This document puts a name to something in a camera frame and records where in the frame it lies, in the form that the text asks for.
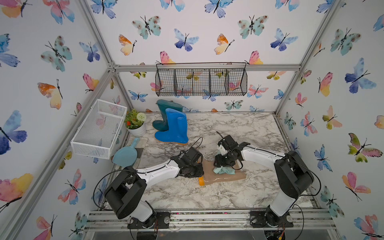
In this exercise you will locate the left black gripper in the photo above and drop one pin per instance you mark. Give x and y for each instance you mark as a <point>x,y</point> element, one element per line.
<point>200,172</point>

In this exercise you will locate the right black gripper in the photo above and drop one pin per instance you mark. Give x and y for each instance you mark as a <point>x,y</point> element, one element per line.
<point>218,162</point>

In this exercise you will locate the mint green fluffy cloth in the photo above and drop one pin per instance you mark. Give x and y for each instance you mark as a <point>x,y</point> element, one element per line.
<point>224,170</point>

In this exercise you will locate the beige rubber boot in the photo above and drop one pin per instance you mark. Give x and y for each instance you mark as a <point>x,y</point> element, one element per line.
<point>209,177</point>

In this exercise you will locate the blue rubber boot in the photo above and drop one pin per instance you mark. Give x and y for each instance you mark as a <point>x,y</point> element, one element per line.
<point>178,128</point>

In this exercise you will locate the teal green rubber boot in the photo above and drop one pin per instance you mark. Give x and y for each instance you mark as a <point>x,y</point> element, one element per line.
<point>162,125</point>

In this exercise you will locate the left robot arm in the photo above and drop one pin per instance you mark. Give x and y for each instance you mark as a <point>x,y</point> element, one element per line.
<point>124,194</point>

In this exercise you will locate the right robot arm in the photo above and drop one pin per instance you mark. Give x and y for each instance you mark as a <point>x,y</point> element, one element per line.
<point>293,175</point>

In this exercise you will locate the potted plant white pot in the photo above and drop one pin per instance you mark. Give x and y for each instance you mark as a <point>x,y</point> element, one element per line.
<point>135,123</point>

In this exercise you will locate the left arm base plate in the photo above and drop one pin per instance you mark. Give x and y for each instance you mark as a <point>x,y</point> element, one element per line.
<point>160,220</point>

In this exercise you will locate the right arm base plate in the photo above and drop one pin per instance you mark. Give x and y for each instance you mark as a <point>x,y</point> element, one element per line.
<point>268,219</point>

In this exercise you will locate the black wire wall basket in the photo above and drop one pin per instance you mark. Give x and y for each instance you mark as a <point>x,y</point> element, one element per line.
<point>201,79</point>

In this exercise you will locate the aluminium front rail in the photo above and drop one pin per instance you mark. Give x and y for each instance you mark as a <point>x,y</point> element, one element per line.
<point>210,220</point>

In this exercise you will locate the white mesh wall basket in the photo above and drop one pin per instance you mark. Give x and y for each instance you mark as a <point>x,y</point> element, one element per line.
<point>99,131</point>

